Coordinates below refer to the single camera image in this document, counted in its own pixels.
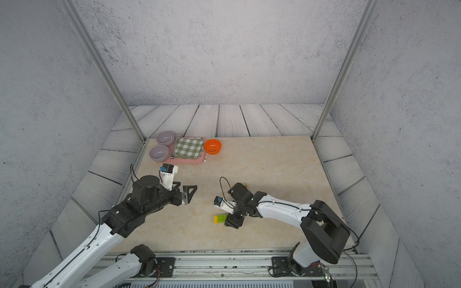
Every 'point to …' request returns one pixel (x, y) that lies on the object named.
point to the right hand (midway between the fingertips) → (230, 217)
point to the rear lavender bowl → (165, 138)
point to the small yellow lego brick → (215, 219)
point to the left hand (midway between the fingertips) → (191, 186)
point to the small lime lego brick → (221, 218)
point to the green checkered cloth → (189, 148)
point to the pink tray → (171, 148)
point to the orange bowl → (212, 146)
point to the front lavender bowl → (159, 153)
